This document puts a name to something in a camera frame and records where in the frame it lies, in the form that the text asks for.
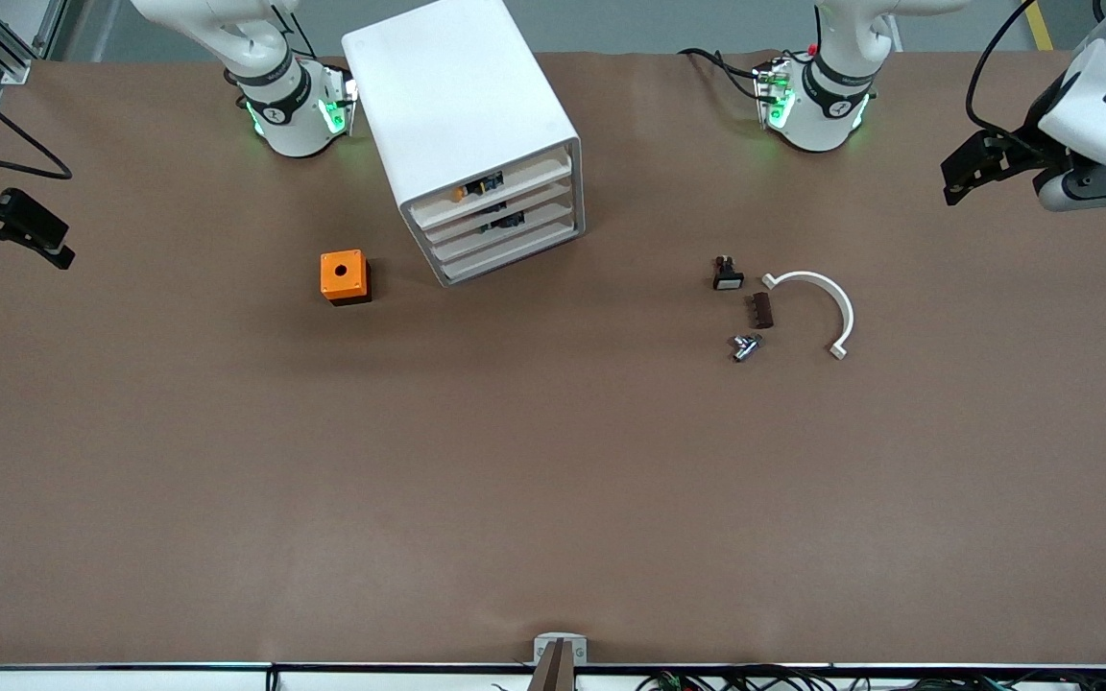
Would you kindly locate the aluminium frame profile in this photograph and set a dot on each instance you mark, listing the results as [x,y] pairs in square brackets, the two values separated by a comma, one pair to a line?
[6,43]

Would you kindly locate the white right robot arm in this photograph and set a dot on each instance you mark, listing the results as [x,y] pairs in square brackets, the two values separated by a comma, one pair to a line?
[284,106]

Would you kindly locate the black white push button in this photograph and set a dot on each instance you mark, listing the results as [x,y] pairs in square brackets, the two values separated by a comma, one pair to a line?
[728,274]

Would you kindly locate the brown terminal block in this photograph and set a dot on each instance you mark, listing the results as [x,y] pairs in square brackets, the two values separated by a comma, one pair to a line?
[761,310]

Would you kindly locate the grey mount bracket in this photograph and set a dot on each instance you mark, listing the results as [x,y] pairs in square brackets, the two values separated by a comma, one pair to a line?
[560,645]

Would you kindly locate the yellow push button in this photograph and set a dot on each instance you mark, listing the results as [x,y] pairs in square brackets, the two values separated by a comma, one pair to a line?
[463,192]

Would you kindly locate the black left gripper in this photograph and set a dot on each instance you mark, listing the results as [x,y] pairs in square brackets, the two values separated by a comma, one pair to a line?
[1025,137]

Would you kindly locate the brown camera post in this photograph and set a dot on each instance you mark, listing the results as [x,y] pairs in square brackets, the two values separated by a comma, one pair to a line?
[553,672]

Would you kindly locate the silver key switch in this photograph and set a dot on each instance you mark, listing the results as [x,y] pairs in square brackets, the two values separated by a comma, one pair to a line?
[745,346]

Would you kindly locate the white drawer cabinet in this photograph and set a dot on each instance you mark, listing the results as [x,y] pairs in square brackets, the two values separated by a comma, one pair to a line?
[457,86]

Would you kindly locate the orange button box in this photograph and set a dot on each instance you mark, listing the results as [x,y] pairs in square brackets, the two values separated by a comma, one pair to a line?
[344,274]

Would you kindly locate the empty white drawer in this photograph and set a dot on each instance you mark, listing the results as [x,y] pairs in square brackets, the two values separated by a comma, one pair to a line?
[534,242]
[539,226]

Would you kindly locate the white drawer with yellow button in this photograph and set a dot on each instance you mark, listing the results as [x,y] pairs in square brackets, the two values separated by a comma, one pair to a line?
[536,175]

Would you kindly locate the white curved bracket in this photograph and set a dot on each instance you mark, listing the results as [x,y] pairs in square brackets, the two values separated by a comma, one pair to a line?
[836,293]

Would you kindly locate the green push button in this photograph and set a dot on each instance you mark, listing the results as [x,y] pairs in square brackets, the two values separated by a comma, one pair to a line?
[503,224]

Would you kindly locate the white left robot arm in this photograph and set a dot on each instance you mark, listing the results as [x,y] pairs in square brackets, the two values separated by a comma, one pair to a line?
[827,101]

